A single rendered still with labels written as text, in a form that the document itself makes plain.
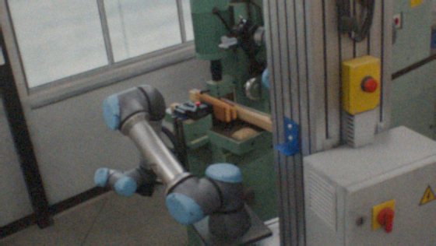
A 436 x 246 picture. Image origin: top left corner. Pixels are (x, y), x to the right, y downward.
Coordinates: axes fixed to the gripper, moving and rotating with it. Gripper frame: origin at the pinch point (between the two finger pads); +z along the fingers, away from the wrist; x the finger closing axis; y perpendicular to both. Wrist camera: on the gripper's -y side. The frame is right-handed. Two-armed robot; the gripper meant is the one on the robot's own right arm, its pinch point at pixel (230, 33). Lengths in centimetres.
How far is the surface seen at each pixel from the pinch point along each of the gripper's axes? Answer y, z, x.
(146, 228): -104, 87, 86
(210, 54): -10.0, 15.9, 6.5
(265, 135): -41.7, -10.9, 21.0
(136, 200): -111, 122, 75
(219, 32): -4.6, 13.3, -2.8
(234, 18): -7.1, 14.7, -13.7
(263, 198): -78, 0, 40
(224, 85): -28.9, 18.1, 9.8
